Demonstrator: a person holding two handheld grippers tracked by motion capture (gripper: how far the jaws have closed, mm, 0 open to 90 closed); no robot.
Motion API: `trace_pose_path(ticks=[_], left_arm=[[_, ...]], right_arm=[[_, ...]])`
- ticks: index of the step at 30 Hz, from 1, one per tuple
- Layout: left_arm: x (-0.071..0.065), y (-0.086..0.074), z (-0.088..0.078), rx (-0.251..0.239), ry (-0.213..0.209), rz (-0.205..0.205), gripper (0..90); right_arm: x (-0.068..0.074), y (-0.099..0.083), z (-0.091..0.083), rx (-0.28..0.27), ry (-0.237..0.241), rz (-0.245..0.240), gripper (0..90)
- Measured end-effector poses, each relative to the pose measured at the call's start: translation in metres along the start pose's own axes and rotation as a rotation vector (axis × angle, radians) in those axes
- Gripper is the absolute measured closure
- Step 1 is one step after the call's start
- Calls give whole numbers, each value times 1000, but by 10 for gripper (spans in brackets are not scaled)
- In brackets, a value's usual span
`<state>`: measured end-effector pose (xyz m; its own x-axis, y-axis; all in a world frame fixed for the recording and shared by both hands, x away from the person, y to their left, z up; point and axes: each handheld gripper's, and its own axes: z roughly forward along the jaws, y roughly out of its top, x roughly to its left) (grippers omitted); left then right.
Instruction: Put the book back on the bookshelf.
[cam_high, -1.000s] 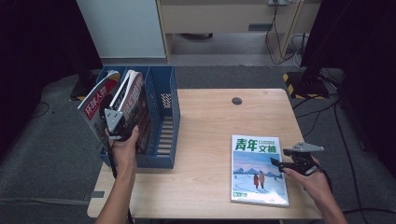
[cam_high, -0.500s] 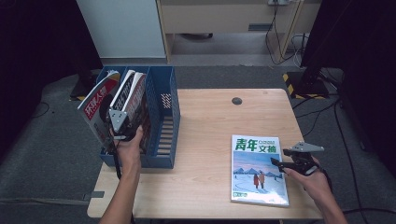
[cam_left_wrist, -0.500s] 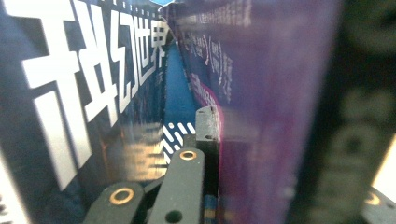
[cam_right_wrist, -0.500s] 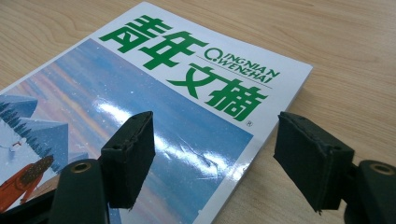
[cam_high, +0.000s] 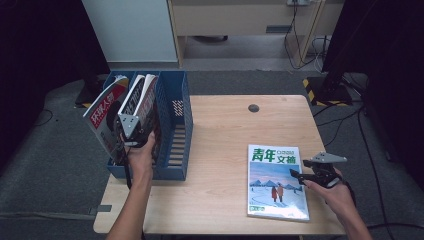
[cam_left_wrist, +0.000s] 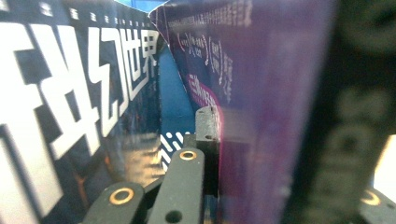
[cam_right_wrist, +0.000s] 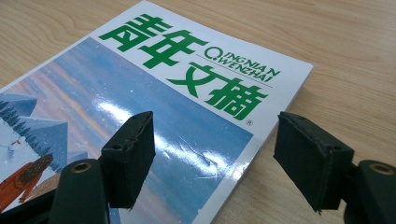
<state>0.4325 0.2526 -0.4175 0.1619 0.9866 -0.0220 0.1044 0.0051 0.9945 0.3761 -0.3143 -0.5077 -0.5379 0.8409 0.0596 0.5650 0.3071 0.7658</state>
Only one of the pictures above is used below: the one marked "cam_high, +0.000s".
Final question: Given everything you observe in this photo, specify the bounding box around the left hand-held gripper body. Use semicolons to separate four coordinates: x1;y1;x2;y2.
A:
114;114;151;149

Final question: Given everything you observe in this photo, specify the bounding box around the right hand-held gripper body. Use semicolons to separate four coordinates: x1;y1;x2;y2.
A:
302;151;348;190

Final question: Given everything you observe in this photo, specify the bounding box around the white magazine with green title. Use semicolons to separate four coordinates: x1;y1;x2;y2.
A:
246;143;311;223

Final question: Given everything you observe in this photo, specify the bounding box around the portrait magazine with red banner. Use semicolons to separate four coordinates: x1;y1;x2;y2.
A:
82;74;131;166

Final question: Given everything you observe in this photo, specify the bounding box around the blue plastic file rack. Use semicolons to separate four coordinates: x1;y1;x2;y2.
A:
102;69;194;182

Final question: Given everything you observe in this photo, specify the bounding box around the person's right hand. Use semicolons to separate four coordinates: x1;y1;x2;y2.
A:
303;169;355;218

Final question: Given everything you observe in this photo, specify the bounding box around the person's left hand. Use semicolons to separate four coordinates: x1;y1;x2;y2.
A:
125;131;158;183

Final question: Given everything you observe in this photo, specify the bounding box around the black hazard striped stand base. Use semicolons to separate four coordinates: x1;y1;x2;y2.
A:
73;74;110;109
302;75;354;108

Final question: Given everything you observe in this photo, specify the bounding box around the grey floor tape strip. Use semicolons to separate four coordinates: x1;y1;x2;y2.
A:
88;204;113;216

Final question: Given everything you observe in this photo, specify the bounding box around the white cabinet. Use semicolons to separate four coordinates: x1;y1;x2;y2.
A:
81;0;179;64

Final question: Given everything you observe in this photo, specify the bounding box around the black curtain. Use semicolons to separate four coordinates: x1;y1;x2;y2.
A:
321;0;424;189
0;0;112;168

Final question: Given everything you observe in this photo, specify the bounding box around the light wooden desk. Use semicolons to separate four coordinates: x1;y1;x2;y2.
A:
166;0;345;68

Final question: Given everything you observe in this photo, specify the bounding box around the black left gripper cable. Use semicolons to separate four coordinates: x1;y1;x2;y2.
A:
122;145;133;190

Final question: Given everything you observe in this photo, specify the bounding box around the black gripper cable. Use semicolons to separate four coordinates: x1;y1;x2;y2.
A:
343;181;424;232
122;145;133;190

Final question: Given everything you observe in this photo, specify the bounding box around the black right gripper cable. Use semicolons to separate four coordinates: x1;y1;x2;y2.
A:
343;181;424;232

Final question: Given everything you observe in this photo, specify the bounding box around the long black floor cable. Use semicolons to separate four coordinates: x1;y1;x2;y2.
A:
357;106;390;234

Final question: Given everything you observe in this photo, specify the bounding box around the white cable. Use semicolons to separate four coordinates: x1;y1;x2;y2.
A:
311;35;332;73

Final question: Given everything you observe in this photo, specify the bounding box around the black hanging cable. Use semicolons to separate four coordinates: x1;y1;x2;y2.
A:
283;0;323;71

